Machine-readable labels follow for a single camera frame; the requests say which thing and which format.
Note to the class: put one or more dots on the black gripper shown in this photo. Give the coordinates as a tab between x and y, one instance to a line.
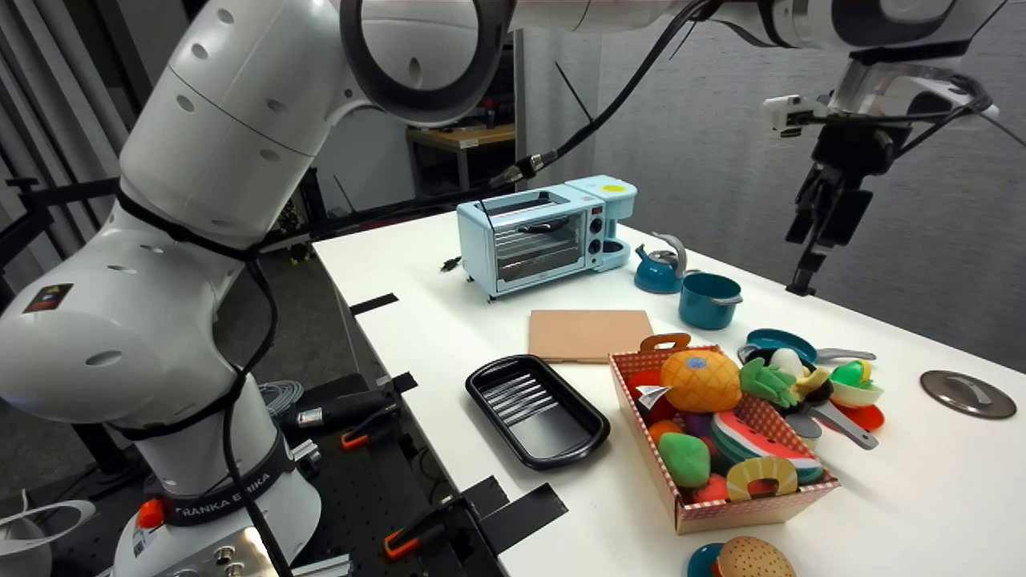
853	149

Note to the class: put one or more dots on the banana plush toy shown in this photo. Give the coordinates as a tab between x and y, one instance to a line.
791	368

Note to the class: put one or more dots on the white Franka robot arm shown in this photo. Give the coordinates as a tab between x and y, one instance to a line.
236	130

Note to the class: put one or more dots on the teal toy pan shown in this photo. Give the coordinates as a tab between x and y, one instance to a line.
782	342

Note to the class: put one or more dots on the teal toy pot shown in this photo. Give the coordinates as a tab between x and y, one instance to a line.
709	302

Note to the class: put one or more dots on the green white plush toy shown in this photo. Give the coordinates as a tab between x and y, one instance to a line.
853	383

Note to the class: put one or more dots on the watermelon slice plush toy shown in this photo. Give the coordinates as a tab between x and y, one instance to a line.
743	441

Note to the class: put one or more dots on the green pear plush toy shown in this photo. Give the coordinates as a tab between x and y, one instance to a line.
683	458

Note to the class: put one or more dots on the red plush toy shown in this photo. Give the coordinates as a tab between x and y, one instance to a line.
709	490

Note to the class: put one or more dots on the wooden tray of toy food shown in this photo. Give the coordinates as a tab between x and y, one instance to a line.
739	513

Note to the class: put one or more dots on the bread plush toy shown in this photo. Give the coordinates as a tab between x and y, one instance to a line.
754	560

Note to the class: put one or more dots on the small red plate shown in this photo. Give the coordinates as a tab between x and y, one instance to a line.
867	419

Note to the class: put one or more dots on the wooden cutting board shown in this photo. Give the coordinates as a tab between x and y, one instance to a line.
584	334

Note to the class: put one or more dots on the light blue toaster oven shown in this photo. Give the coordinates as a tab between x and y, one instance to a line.
533	240

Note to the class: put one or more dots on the black grill tray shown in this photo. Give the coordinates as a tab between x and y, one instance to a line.
538	410

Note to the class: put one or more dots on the small teal plate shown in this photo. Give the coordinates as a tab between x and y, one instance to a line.
702	561

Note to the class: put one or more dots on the wooden side table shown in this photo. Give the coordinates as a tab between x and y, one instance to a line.
459	139

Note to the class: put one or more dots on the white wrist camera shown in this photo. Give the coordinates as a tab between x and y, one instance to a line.
802	113

